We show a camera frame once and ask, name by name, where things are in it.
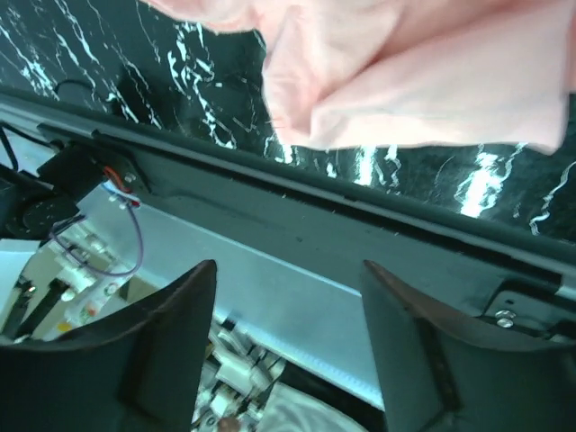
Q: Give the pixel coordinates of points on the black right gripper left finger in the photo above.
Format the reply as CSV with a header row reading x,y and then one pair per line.
x,y
137,369

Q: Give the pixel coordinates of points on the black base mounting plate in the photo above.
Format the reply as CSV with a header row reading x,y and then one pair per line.
x,y
329,227

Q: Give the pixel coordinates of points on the left slotted cable duct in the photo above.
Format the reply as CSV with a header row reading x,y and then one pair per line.
x,y
341,357

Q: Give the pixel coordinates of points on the pink t shirt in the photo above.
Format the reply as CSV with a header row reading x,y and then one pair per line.
x,y
342,74

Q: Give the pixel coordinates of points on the aluminium frame rail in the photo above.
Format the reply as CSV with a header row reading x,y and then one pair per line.
x,y
509,201

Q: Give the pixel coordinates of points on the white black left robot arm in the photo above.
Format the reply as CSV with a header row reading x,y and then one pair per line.
x,y
31,205

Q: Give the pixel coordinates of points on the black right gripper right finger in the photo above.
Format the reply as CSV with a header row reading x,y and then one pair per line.
x,y
440,369

